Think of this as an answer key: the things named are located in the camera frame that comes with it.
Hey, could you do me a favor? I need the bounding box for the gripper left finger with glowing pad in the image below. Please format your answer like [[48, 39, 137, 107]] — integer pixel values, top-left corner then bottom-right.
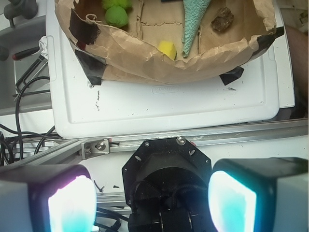
[[0, 164, 97, 232]]

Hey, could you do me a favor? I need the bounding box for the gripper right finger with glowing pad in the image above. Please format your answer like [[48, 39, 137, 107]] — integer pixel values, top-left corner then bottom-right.
[[208, 157, 309, 232]]

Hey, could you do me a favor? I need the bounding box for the yellow green sponge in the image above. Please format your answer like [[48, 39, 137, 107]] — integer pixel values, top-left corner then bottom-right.
[[158, 41, 177, 60]]

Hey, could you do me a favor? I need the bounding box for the brown paper bag tray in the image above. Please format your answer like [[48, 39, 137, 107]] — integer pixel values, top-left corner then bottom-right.
[[54, 0, 284, 84]]

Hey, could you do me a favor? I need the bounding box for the brown rock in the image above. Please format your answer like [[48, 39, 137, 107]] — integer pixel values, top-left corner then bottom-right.
[[211, 7, 234, 32]]

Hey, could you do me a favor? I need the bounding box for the green plush toy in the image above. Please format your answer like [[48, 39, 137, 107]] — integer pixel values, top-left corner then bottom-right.
[[101, 0, 132, 28]]

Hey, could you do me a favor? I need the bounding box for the teal terry cloth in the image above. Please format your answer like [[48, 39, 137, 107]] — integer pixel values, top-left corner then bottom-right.
[[182, 0, 211, 58]]

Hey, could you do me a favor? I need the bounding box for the aluminium frame rail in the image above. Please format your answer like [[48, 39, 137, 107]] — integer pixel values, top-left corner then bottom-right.
[[0, 118, 309, 167]]

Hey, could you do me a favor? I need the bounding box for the aluminium corner bracket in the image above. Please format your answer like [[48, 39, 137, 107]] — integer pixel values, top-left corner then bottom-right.
[[81, 139, 110, 160]]

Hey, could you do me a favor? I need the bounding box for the black cable bundle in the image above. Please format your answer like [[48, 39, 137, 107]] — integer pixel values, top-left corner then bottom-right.
[[0, 57, 58, 162]]

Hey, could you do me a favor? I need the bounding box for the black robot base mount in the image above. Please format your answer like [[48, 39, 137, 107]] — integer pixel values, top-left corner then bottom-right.
[[122, 137, 215, 232]]

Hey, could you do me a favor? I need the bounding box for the red-handled screwdriver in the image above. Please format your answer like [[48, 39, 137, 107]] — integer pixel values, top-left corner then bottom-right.
[[12, 46, 40, 60]]

